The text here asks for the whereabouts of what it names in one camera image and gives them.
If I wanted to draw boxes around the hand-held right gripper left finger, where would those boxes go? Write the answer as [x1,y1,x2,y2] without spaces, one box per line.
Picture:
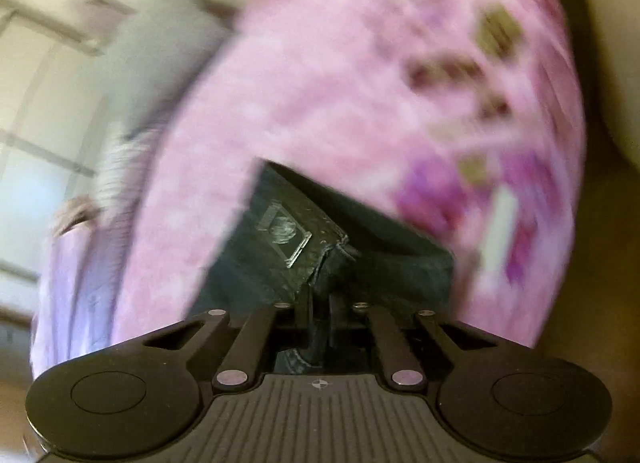
[142,288,315,392]

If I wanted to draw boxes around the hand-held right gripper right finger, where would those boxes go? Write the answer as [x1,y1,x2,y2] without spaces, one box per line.
[327,293,502,390]

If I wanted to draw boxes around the dark blue jeans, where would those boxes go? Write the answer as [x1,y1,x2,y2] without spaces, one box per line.
[192,158,457,375]

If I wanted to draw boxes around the pink floral blanket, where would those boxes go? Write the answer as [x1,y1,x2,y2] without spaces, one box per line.
[112,0,589,350]

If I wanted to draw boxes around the lilac pillow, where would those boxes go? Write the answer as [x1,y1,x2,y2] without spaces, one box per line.
[29,133,152,380]

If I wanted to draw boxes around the beige pink cloth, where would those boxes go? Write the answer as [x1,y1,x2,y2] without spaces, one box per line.
[51,194,102,238]

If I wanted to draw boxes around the grey ribbed pillow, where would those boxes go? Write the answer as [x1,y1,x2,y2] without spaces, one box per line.
[94,0,237,140]

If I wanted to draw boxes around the white wardrobe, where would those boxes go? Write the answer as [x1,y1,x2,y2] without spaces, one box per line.
[0,0,117,325]

